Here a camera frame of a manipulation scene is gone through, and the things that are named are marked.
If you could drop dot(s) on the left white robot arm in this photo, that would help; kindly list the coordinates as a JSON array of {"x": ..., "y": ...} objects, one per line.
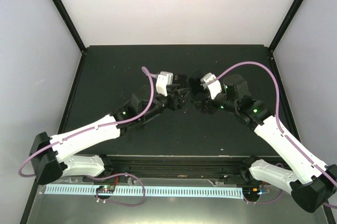
[{"x": 53, "y": 157}]

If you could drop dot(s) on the right black frame post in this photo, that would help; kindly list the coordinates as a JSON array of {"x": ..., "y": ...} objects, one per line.
[{"x": 291, "y": 13}]

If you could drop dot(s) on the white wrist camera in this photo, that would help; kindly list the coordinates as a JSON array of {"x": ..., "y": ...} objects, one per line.
[
  {"x": 163, "y": 80},
  {"x": 210, "y": 83}
]

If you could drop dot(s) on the small green circuit board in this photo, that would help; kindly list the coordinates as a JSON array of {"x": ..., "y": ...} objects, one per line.
[{"x": 105, "y": 189}]

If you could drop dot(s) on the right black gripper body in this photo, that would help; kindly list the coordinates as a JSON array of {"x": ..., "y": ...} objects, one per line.
[{"x": 207, "y": 103}]

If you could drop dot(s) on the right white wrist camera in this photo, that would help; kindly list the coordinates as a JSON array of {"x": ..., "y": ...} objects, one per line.
[{"x": 210, "y": 83}]

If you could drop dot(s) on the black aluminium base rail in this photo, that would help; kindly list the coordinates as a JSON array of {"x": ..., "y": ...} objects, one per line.
[{"x": 231, "y": 168}]

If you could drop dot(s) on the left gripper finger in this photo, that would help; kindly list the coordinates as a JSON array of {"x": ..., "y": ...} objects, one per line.
[
  {"x": 182, "y": 88},
  {"x": 182, "y": 100}
]

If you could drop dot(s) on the black frame post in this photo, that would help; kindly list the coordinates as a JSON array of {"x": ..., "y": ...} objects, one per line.
[
  {"x": 69, "y": 24},
  {"x": 291, "y": 13}
]

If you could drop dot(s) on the right small circuit board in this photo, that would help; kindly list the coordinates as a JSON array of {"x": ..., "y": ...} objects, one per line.
[{"x": 259, "y": 191}]

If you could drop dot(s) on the white slotted cable duct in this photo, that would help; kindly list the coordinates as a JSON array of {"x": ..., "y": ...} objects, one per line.
[{"x": 148, "y": 191}]

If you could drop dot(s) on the black phone case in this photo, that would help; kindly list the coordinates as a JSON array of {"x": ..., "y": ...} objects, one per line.
[{"x": 180, "y": 78}]

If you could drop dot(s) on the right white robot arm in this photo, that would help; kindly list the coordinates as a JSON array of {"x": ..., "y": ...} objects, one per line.
[{"x": 309, "y": 180}]

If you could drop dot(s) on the left black frame post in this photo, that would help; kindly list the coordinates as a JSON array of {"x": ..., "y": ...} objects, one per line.
[{"x": 69, "y": 24}]

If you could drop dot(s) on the black smartphone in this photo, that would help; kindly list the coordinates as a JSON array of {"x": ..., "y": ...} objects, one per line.
[{"x": 197, "y": 91}]

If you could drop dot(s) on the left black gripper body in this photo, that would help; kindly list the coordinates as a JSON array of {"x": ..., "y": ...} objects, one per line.
[{"x": 173, "y": 104}]

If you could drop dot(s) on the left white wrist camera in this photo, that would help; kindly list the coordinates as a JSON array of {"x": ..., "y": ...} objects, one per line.
[{"x": 163, "y": 80}]

